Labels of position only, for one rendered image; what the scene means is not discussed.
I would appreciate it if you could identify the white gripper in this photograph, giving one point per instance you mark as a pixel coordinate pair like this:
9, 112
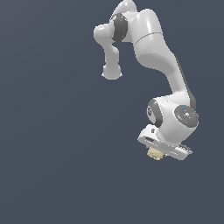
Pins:
170, 150

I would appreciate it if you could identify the small beige object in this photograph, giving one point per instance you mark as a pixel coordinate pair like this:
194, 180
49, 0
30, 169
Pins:
154, 153

